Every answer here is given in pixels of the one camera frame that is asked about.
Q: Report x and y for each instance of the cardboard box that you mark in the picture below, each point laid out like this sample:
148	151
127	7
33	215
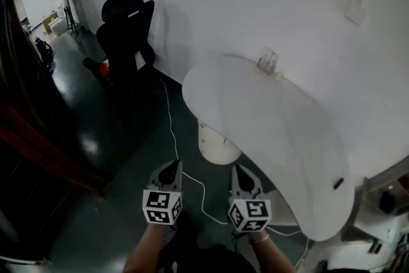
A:
50	24

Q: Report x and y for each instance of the person's black clothing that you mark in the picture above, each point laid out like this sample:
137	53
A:
207	259

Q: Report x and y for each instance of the person's left forearm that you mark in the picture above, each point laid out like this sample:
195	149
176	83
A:
143	252

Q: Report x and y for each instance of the small black oval object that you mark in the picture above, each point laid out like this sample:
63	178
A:
338	183

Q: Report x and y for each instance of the black office chair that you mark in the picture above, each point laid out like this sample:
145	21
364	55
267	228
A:
126	32

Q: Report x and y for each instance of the black wheeled equipment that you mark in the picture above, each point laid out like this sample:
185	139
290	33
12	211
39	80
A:
43	49

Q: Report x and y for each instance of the white wall junction box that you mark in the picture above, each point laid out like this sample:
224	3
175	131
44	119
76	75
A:
355	12

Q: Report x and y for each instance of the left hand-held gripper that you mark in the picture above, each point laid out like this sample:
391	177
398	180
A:
161	206

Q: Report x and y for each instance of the white shelving unit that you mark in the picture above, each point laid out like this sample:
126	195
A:
380	233

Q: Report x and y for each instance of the clear glass holder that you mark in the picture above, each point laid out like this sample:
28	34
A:
267	60

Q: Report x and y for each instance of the red and black device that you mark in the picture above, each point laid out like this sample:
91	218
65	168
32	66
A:
103	68

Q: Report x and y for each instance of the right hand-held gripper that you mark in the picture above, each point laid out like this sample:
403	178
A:
252	214

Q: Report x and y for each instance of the person's right forearm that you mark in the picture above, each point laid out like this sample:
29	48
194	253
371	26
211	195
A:
271	255

